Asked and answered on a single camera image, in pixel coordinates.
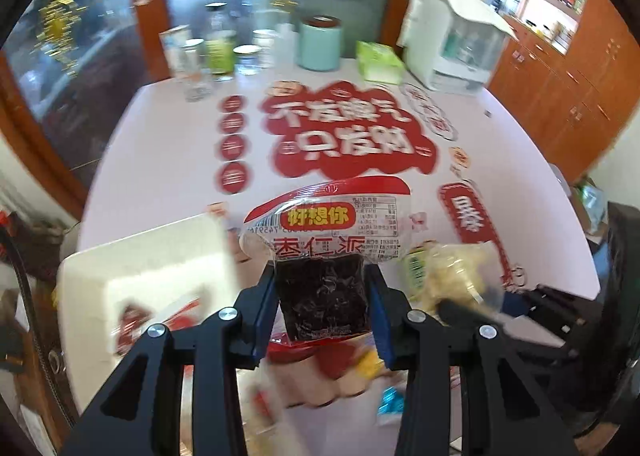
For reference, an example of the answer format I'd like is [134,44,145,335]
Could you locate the translucent plastic bottle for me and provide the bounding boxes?
[274,23,301,64]

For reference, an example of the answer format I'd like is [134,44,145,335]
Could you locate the clear drinking glass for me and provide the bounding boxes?
[172,38,211,102]

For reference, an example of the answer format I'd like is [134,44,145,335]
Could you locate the green snack packet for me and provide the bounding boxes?
[402,245,436,301]

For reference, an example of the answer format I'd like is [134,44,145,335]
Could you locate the red label dark cake packet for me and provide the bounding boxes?
[239,177,416,344]

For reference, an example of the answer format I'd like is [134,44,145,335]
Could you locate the red white wafer packet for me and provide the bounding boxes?
[115,296,206,357]

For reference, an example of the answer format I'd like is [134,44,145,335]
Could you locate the white plastic tray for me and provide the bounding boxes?
[56,213,241,357]

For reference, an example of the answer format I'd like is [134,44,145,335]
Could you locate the blue candy packet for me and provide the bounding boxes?
[375,386,407,429]

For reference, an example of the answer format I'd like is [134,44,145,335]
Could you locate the mint green canister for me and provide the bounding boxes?
[298,16,344,71]

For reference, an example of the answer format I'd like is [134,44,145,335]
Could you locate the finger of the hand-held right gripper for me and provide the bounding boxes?
[509,284,602,337]
[437,298,567,353]

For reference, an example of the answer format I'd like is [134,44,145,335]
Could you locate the wooden wall cabinets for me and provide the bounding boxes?
[487,0,640,181]

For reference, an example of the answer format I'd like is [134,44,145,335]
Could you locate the small glass jar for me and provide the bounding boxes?
[233,44,262,76]

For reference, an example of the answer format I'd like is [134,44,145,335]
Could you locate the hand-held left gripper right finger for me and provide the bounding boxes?
[364,265,578,456]

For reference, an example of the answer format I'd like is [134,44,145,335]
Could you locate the green label glass bottle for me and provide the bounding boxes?
[204,3,240,82]

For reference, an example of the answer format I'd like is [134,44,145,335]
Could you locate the red white snack bag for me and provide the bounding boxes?
[267,333,383,409]

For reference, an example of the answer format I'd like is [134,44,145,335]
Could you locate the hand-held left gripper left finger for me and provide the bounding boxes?
[64,266,279,456]

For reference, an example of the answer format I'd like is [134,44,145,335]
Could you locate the white countertop storage cabinet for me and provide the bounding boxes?
[397,0,521,95]

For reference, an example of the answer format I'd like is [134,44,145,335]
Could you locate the green tissue pack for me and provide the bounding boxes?
[355,40,406,86]

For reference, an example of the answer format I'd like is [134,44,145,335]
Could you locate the pale cookie clear packet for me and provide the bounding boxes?
[422,242,506,311]

